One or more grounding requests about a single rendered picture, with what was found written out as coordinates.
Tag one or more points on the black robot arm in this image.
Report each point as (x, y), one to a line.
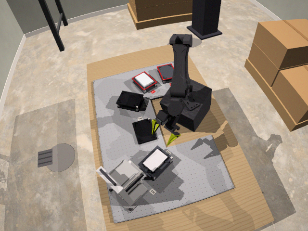
(180, 83)

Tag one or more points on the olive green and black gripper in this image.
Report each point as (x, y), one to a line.
(173, 136)

